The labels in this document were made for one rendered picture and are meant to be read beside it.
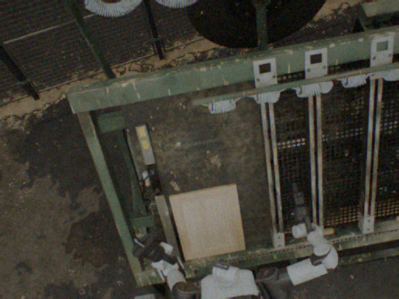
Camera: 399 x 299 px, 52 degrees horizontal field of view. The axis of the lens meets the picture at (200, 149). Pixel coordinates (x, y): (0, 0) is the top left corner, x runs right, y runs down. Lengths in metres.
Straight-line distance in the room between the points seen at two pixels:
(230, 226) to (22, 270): 2.09
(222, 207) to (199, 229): 0.20
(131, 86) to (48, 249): 2.29
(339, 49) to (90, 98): 1.13
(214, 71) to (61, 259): 2.45
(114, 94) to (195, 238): 1.02
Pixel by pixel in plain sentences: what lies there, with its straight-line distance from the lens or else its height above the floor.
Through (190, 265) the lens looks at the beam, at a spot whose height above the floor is 0.89.
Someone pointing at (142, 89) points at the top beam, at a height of 1.92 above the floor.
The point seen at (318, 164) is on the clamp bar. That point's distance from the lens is 2.24.
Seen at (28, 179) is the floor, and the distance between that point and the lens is 4.23.
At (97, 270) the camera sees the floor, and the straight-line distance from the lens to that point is 3.65.
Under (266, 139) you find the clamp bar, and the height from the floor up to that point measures 1.57.
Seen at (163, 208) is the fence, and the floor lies 1.28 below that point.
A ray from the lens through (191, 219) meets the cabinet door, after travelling 2.37.
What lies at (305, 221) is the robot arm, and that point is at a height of 1.29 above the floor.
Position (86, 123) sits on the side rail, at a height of 1.78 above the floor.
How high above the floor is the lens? 3.37
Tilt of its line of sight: 61 degrees down
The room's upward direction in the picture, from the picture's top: 12 degrees counter-clockwise
